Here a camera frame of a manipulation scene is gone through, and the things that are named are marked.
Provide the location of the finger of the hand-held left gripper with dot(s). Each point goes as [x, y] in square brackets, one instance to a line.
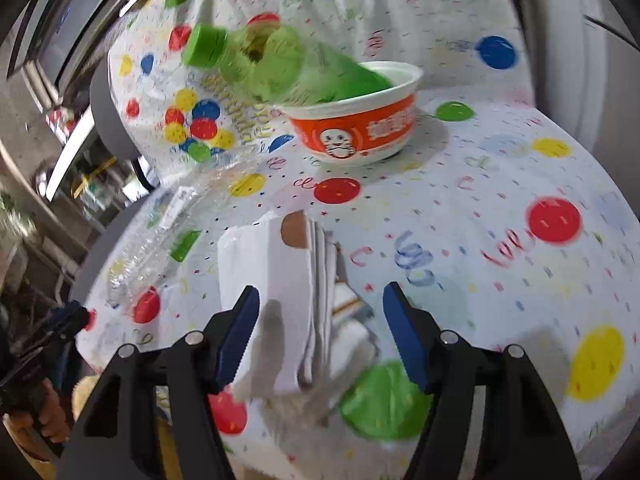
[67, 319]

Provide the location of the white striped cloth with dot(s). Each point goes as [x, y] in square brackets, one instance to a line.
[357, 335]

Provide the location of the green plastic bottle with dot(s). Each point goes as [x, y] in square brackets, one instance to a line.
[270, 67]

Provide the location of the grey refrigerator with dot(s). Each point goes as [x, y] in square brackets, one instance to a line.
[575, 60]

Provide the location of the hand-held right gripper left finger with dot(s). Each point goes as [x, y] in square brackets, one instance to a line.
[240, 335]

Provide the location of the person's left hand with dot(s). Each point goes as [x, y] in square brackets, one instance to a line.
[52, 410]

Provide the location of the clear crushed plastic bottle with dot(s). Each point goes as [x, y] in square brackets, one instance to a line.
[170, 225]

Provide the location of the white tissue stack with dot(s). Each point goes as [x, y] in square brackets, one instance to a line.
[290, 280]

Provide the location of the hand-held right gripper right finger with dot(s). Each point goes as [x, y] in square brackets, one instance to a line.
[407, 340]

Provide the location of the steel range hood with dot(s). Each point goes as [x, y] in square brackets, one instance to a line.
[75, 20]

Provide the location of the dark grey chair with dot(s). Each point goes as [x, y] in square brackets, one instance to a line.
[107, 120]

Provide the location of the white kitchen counter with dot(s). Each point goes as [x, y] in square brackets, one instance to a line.
[75, 145]

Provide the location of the orange instant noodle bowl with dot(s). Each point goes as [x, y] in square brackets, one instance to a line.
[370, 130]

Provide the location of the balloon print plastic cover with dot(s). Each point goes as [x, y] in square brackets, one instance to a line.
[450, 240]

